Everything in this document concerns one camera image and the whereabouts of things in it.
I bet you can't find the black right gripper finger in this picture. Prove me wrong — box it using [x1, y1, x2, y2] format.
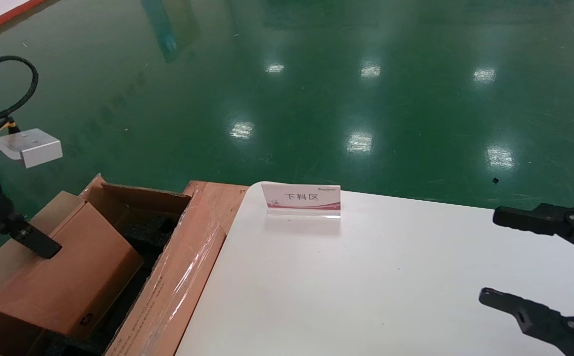
[493, 202, 574, 262]
[479, 288, 574, 356]

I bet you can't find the small cardboard box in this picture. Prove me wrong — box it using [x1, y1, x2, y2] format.
[0, 200, 144, 342]

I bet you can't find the large cardboard box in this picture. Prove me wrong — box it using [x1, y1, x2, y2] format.
[0, 173, 227, 356]

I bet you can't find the acrylic sign with red print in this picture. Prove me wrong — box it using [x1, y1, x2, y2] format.
[261, 183, 342, 220]

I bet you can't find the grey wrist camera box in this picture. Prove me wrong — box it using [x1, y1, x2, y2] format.
[0, 115, 63, 169]

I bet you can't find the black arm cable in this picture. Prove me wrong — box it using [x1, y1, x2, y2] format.
[0, 55, 39, 151]

